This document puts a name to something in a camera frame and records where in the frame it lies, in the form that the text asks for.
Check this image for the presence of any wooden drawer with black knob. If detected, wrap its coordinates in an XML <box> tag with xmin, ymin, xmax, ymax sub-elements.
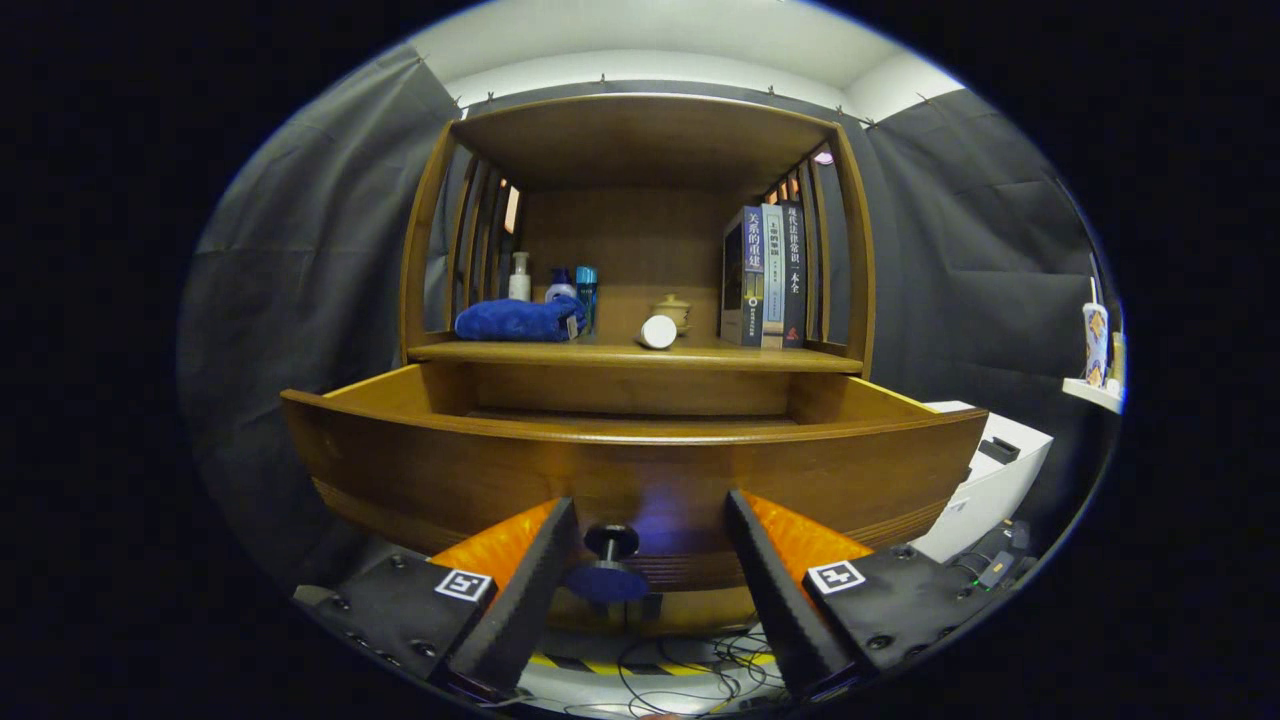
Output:
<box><xmin>280</xmin><ymin>362</ymin><xmax>989</xmax><ymax>606</ymax></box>

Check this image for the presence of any tangle of black cables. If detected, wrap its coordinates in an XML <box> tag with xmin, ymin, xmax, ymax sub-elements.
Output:
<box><xmin>560</xmin><ymin>625</ymin><xmax>791</xmax><ymax>716</ymax></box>

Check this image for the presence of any wooden countertop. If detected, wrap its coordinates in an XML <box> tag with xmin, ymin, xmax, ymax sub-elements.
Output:
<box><xmin>408</xmin><ymin>335</ymin><xmax>863</xmax><ymax>375</ymax></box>

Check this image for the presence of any wooden cabinet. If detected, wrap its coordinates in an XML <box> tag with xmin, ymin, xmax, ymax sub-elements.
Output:
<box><xmin>398</xmin><ymin>93</ymin><xmax>878</xmax><ymax>636</ymax></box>

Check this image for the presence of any black electronic device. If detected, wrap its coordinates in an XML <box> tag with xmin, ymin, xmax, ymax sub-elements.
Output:
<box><xmin>960</xmin><ymin>520</ymin><xmax>1036</xmax><ymax>591</ymax></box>

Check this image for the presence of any black backdrop cloth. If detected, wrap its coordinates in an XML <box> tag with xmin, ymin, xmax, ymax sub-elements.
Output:
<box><xmin>178</xmin><ymin>45</ymin><xmax>1121</xmax><ymax>591</ymax></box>

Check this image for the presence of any blue folded towel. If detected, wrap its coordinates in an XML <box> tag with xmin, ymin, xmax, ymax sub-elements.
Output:
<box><xmin>454</xmin><ymin>296</ymin><xmax>588</xmax><ymax>343</ymax></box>

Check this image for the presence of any yellow black hazard tape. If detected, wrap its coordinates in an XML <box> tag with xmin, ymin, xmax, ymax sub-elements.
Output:
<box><xmin>528</xmin><ymin>650</ymin><xmax>776</xmax><ymax>676</ymax></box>

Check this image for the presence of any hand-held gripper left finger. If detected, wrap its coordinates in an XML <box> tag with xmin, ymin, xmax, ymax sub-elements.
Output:
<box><xmin>295</xmin><ymin>497</ymin><xmax>579</xmax><ymax>701</ymax></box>

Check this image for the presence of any beige lidded teacup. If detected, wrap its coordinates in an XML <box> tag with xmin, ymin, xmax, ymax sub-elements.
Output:
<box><xmin>650</xmin><ymin>293</ymin><xmax>693</xmax><ymax>337</ymax></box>

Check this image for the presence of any light grey-blue book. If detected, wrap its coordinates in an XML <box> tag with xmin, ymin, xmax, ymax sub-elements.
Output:
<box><xmin>760</xmin><ymin>203</ymin><xmax>787</xmax><ymax>349</ymax></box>

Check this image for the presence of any small white wall shelf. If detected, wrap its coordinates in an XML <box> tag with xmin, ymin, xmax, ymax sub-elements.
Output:
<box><xmin>1062</xmin><ymin>377</ymin><xmax>1126</xmax><ymax>415</ymax></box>

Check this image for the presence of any white side cabinet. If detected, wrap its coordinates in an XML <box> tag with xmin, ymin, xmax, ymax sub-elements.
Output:
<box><xmin>908</xmin><ymin>400</ymin><xmax>1054</xmax><ymax>564</ymax></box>

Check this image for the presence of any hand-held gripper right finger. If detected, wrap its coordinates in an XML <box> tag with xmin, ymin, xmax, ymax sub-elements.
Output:
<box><xmin>724</xmin><ymin>489</ymin><xmax>1001</xmax><ymax>701</ymax></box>

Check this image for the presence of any black book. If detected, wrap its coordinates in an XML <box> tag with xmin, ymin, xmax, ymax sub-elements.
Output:
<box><xmin>780</xmin><ymin>200</ymin><xmax>809</xmax><ymax>348</ymax></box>

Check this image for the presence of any printed paper cup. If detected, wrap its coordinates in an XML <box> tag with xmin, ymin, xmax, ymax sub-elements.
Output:
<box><xmin>1082</xmin><ymin>278</ymin><xmax>1111</xmax><ymax>389</ymax></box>

